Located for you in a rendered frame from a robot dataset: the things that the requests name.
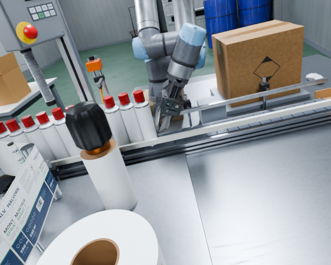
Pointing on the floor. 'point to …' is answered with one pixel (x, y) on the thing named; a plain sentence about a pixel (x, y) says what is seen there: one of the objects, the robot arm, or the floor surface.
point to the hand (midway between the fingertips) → (159, 126)
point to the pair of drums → (216, 9)
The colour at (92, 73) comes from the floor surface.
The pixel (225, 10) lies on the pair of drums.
